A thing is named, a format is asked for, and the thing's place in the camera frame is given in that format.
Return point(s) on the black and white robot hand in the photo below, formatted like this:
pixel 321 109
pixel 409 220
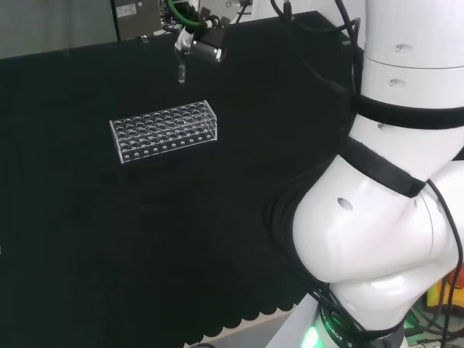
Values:
pixel 208 45

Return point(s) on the clear glass test tube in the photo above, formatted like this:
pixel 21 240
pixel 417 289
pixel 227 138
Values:
pixel 181 72

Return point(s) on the clear plastic test tube rack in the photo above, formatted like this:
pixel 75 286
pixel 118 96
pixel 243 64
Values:
pixel 163 130

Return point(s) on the grey metal cabinet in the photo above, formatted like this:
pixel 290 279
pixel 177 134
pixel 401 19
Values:
pixel 136 18

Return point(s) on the black bench cloth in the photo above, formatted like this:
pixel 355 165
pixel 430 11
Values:
pixel 108 235

